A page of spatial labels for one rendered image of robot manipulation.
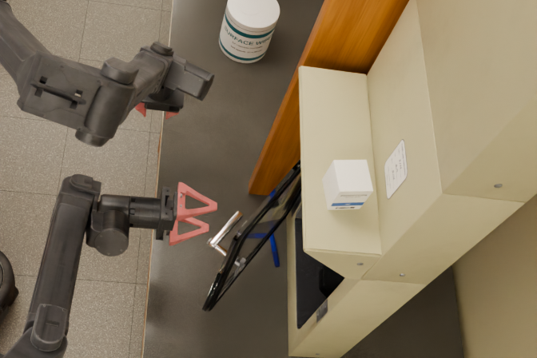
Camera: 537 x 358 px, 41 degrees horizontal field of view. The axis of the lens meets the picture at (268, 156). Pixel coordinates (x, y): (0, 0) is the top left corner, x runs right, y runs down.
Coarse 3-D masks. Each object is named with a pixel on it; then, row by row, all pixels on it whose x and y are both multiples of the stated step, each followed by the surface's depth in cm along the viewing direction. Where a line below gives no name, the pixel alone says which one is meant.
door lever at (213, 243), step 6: (234, 216) 134; (240, 216) 134; (228, 222) 133; (234, 222) 134; (222, 228) 133; (228, 228) 133; (216, 234) 132; (222, 234) 132; (210, 240) 131; (216, 240) 131; (222, 240) 132; (210, 246) 131; (216, 246) 131; (222, 252) 130
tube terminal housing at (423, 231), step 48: (384, 48) 111; (384, 96) 109; (384, 144) 107; (432, 144) 89; (384, 192) 104; (432, 192) 88; (288, 240) 162; (384, 240) 102; (432, 240) 97; (480, 240) 98; (288, 288) 157; (336, 288) 122; (384, 288) 114; (288, 336) 152; (336, 336) 138
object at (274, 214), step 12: (300, 180) 138; (276, 192) 118; (288, 192) 133; (264, 204) 116; (276, 204) 129; (288, 204) 149; (252, 216) 115; (264, 216) 124; (276, 216) 144; (240, 228) 113; (264, 228) 137; (252, 240) 133; (228, 252) 118; (240, 252) 128; (252, 252) 149; (216, 276) 129; (228, 276) 139
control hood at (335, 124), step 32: (320, 96) 114; (352, 96) 115; (320, 128) 111; (352, 128) 112; (320, 160) 108; (320, 192) 105; (320, 224) 103; (352, 224) 104; (320, 256) 102; (352, 256) 102
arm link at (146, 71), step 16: (144, 48) 128; (112, 64) 94; (128, 64) 98; (144, 64) 120; (160, 64) 125; (128, 80) 94; (144, 80) 109; (160, 80) 126; (144, 96) 112; (128, 112) 101; (96, 144) 95
